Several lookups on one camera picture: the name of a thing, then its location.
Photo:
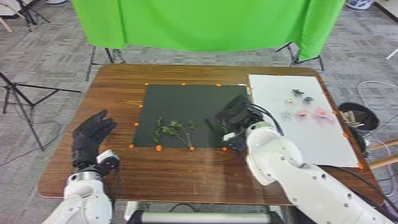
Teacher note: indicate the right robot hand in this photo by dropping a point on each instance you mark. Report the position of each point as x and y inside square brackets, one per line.
[237, 113]

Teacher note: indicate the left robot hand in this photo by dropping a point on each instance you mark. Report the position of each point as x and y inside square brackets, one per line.
[89, 136]

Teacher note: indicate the pale blue flower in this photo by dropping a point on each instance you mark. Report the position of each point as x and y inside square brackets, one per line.
[287, 114]

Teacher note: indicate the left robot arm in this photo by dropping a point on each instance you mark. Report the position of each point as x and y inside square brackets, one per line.
[86, 196]

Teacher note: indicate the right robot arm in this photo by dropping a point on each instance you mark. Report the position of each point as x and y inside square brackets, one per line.
[295, 176]

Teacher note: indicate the green sprig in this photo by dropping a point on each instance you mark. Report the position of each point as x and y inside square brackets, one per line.
[159, 130]
[176, 130]
[192, 125]
[214, 126]

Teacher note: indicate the white flower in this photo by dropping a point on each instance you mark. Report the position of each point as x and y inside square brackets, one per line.
[290, 101]

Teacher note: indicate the dark mat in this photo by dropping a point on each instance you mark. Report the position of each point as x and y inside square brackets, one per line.
[178, 103]

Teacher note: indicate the pink flower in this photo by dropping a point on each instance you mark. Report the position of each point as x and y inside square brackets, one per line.
[322, 115]
[303, 113]

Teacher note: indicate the dark blue flower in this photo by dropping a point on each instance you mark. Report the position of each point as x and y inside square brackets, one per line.
[297, 91]

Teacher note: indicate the white sheet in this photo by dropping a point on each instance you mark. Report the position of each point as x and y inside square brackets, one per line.
[295, 140]

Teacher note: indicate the black tripod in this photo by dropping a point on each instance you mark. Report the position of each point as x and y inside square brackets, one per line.
[18, 100]

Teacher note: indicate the black stand leg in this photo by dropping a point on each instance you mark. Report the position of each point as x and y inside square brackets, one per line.
[107, 56]
[295, 56]

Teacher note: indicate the black bin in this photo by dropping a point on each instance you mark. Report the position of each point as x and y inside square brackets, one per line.
[358, 116]

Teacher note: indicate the pale grey bar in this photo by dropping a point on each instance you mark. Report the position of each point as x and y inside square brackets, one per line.
[205, 218]

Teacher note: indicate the blue and white vase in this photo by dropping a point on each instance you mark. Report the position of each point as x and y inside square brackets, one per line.
[359, 4]

